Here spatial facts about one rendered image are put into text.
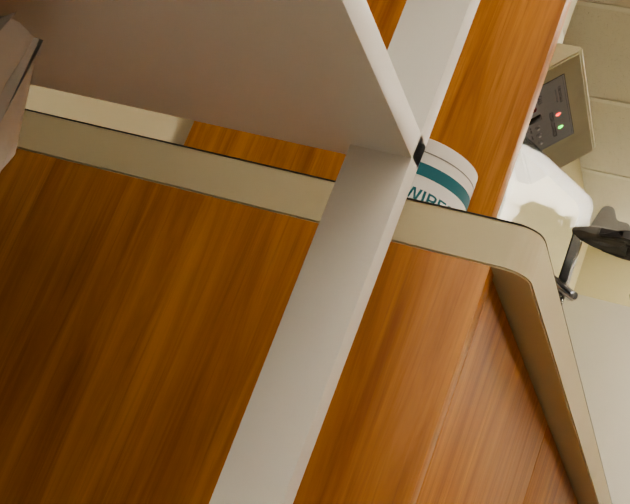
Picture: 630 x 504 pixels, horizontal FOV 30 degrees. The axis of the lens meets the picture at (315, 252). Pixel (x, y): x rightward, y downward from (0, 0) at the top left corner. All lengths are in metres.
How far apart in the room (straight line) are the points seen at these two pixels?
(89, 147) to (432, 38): 0.39
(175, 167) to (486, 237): 0.28
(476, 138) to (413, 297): 0.77
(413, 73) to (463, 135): 0.87
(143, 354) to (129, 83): 0.24
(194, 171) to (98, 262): 0.11
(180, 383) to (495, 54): 0.92
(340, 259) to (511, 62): 1.00
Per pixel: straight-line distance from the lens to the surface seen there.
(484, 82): 1.71
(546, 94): 1.85
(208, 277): 0.98
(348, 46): 0.67
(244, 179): 1.00
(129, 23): 0.76
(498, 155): 1.65
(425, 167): 1.20
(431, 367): 0.90
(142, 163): 1.05
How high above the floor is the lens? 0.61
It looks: 16 degrees up
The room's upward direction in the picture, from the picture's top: 21 degrees clockwise
